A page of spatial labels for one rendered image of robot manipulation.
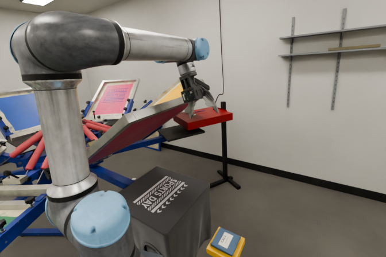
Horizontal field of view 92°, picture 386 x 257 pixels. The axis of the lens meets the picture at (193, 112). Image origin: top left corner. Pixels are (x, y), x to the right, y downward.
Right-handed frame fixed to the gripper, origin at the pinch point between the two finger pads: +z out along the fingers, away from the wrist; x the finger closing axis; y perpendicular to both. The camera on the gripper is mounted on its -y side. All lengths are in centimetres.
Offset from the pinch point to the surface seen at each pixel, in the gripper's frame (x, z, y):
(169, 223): -30, 47, 16
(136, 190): -64, 37, 7
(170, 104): -14.7, -9.9, 3.2
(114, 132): -26.3, -6.0, 29.2
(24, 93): -261, -80, -9
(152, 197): -51, 41, 6
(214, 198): -99, 126, -112
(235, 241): 2, 55, 10
